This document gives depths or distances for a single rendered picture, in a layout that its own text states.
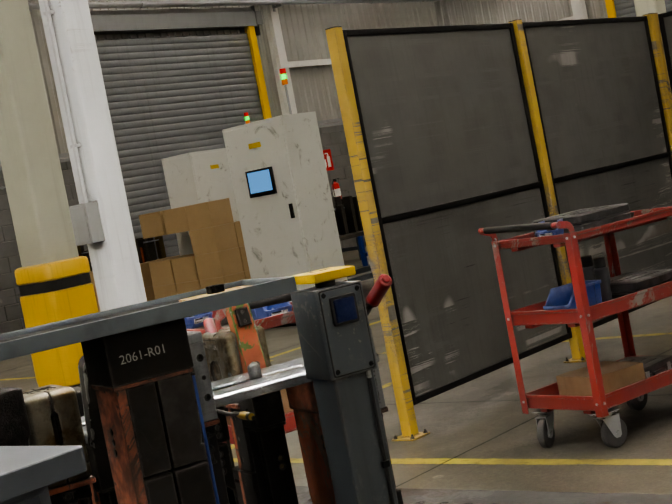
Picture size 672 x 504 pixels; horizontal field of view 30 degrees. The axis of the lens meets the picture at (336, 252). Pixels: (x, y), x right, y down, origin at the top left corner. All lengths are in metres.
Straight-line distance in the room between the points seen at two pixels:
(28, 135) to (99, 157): 3.22
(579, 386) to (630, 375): 0.22
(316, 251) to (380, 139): 5.83
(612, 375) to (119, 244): 2.23
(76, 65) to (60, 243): 3.34
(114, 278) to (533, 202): 2.63
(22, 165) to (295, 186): 3.66
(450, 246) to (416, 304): 0.45
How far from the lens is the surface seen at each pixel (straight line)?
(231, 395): 1.78
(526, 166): 7.21
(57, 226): 8.93
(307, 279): 1.54
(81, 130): 5.72
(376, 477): 1.58
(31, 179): 8.86
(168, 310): 1.40
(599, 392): 5.13
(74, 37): 5.76
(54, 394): 1.57
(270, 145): 11.96
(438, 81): 6.65
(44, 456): 0.99
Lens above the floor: 1.26
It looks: 3 degrees down
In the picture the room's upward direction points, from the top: 11 degrees counter-clockwise
